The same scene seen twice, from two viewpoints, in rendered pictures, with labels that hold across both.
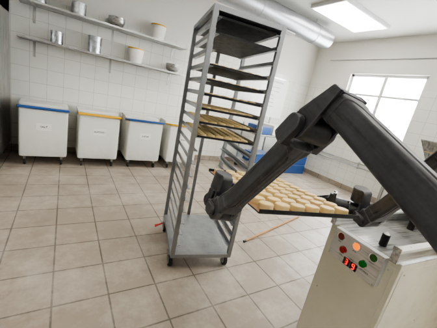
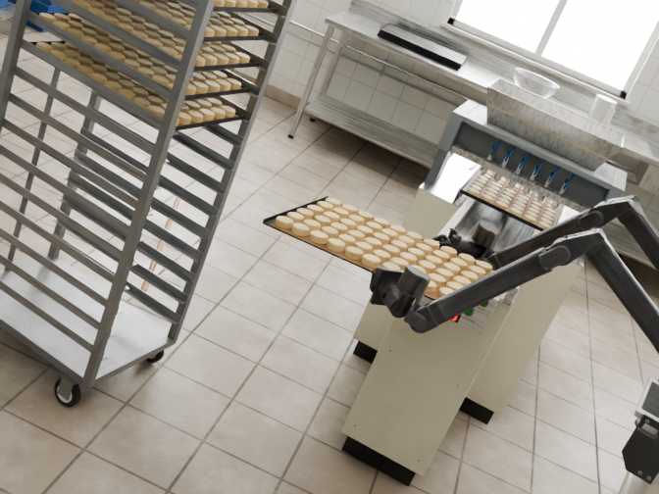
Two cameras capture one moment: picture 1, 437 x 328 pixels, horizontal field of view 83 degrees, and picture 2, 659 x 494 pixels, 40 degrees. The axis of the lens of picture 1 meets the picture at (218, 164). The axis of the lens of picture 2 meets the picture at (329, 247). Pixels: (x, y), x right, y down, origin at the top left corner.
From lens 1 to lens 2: 1.86 m
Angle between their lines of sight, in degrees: 49
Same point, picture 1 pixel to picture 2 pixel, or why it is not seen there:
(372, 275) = (481, 322)
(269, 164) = (520, 279)
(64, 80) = not seen: outside the picture
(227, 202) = (450, 314)
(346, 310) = (438, 370)
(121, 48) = not seen: outside the picture
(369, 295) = (471, 345)
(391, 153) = (635, 292)
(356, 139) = (613, 277)
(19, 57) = not seen: outside the picture
